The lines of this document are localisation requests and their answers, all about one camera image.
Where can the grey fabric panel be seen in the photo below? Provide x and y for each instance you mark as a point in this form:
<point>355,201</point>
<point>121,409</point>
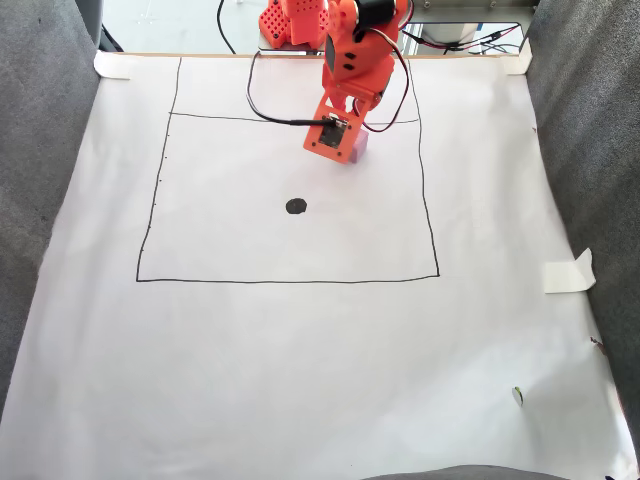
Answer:
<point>465,474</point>
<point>600,150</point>
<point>30,150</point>

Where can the small dark red scrap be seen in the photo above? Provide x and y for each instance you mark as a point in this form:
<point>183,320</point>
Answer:
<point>596,345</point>

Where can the black dot mark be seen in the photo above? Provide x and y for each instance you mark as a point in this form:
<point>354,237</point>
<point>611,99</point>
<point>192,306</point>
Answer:
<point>296,206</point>

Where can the pink foam block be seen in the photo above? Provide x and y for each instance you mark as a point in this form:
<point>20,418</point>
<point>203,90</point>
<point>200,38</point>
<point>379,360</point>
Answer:
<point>361,147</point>

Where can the white paper sheet with lines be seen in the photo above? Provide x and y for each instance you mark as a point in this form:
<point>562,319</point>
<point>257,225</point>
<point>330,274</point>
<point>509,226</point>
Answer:
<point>300,350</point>

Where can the camera board in orange mount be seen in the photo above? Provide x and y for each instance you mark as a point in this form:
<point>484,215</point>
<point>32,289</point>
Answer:
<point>330,135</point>

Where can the white tape piece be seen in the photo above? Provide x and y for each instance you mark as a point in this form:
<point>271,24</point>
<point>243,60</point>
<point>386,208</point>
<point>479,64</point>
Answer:
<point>562,277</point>

